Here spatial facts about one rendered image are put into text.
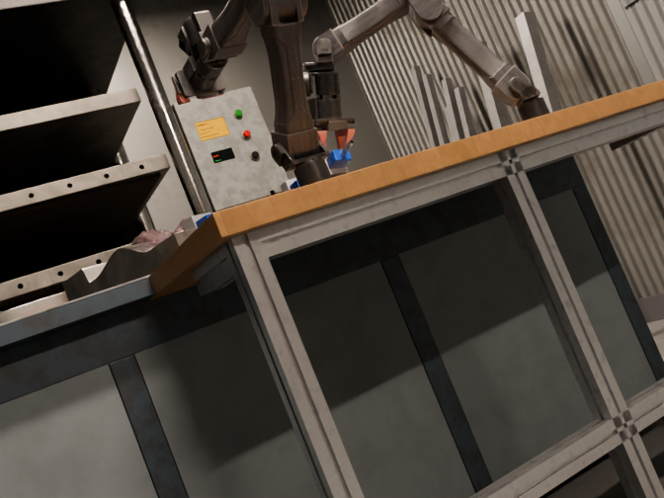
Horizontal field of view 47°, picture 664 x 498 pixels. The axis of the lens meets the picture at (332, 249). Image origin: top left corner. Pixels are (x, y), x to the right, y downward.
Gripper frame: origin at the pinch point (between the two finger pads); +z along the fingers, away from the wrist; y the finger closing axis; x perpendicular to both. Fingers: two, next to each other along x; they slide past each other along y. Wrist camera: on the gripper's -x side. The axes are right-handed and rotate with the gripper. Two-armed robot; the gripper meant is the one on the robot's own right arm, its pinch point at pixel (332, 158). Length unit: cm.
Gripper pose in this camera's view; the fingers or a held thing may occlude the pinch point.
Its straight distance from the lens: 180.8
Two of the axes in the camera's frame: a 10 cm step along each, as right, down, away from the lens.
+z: 0.7, 9.9, 1.4
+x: 4.6, 0.9, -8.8
